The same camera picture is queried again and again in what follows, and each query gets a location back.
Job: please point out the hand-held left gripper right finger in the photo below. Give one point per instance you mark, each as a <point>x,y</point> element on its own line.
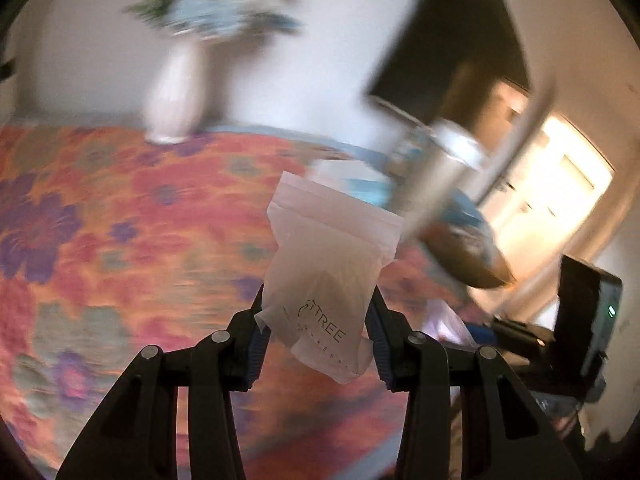
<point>382,360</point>

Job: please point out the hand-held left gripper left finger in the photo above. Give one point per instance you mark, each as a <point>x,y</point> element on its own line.
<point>256,355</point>

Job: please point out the white plastic zip bag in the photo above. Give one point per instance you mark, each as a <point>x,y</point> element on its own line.
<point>325,260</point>

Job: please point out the brown round basket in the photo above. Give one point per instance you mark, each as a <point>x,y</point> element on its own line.
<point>472,257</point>

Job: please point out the white paper sheet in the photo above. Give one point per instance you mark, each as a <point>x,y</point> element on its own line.
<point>447,322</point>

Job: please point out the white door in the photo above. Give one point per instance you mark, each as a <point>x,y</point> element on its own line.
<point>550,195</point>

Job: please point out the white and blue packet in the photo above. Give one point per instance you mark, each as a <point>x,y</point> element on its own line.
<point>357,182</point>

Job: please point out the grey cylindrical container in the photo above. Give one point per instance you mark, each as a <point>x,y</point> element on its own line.
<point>440,175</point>

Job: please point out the floral tablecloth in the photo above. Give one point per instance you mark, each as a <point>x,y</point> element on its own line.
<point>100,220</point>

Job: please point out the white vase with blue flowers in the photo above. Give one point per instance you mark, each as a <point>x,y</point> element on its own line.
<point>175,95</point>

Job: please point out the black wall television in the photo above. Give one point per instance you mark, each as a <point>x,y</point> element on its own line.
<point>450,35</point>

